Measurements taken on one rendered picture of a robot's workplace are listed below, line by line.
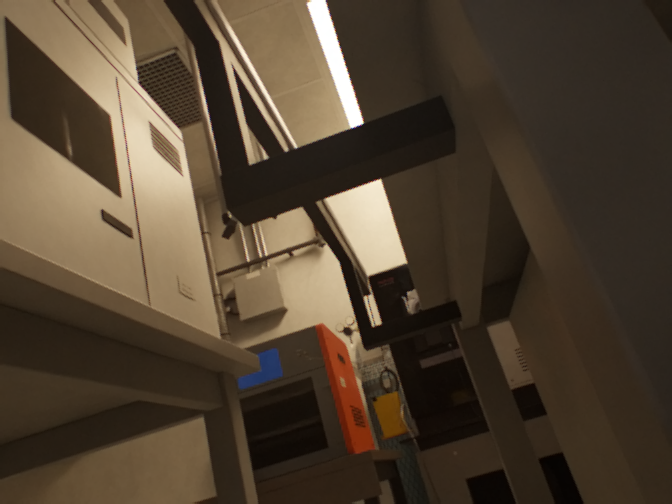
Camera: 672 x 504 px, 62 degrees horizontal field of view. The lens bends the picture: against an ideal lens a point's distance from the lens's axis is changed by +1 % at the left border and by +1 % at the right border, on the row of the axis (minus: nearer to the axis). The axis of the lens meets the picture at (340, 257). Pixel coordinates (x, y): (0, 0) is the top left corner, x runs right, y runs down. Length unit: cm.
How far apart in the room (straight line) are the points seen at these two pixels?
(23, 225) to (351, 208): 328
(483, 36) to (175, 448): 378
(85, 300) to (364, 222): 326
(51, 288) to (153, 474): 342
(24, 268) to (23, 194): 17
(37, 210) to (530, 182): 62
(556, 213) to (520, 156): 3
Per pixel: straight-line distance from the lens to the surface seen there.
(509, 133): 19
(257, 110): 51
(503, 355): 235
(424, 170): 52
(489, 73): 20
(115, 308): 67
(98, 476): 417
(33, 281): 58
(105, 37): 116
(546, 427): 226
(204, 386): 95
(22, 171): 74
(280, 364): 184
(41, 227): 72
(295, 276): 378
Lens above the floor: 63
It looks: 22 degrees up
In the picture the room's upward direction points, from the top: 16 degrees counter-clockwise
